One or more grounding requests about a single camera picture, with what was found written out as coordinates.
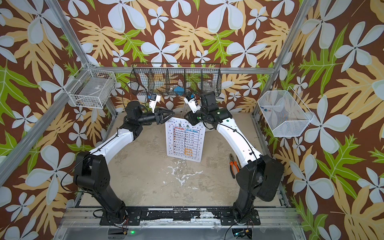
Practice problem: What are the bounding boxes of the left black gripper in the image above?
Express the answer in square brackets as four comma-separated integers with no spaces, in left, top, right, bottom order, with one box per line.
[137,107,174,127]

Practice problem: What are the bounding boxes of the dotted border table menu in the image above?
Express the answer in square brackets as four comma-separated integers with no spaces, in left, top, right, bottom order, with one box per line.
[166,117,205,160]

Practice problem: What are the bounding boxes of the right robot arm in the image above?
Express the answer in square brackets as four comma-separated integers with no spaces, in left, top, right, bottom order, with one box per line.
[184,92,284,224]

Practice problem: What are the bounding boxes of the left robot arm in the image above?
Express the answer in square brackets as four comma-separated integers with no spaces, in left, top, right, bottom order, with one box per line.
[74,101,175,226]

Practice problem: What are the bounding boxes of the blue object in rack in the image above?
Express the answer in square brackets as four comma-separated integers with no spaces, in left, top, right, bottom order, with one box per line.
[174,86,185,96]

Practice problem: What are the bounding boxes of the white mesh basket right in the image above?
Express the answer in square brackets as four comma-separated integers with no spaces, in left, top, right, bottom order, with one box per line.
[258,87,315,138]

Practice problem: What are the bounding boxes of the black tool case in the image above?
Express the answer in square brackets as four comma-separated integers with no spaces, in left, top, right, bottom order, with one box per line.
[257,155,285,202]

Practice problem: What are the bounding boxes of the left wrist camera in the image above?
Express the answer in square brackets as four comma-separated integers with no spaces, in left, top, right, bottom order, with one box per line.
[149,94,161,113]

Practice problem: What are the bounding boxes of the black wire rack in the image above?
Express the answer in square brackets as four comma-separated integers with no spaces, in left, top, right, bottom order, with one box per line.
[128,63,222,96]

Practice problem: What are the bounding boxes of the orange handled pliers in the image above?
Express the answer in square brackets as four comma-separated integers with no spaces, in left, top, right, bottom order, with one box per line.
[229,154,240,179]

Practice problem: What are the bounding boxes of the white wire basket left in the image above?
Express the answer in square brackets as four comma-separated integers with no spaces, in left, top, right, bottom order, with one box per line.
[66,64,117,109]

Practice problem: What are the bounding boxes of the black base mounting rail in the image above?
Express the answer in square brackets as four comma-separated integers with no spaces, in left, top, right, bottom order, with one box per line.
[93,207,261,227]

